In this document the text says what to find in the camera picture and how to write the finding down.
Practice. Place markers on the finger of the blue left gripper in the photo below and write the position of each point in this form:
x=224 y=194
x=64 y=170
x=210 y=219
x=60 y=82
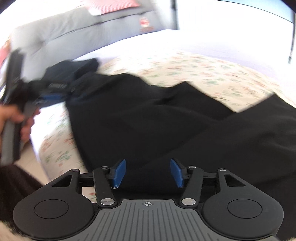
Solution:
x=51 y=99

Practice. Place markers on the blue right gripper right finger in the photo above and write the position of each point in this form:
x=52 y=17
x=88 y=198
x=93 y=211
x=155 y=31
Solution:
x=179 y=173

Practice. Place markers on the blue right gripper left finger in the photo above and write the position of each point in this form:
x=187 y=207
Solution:
x=117 y=173

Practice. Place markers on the black pants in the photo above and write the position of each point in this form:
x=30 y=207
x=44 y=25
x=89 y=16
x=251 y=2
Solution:
x=116 y=117

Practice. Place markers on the person's left hand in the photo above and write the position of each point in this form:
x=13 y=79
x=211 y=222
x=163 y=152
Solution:
x=13 y=114

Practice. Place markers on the floral bed mat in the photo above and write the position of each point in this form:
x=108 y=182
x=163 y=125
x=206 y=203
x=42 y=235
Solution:
x=198 y=110

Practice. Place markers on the grey Pooh headboard cushion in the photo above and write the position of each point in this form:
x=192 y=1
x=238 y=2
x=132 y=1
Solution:
x=73 y=34

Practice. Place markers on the dark brown fleece sleeve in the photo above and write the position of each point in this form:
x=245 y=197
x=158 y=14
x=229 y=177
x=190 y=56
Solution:
x=16 y=184

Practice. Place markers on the pink pillow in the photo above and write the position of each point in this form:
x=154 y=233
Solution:
x=101 y=7

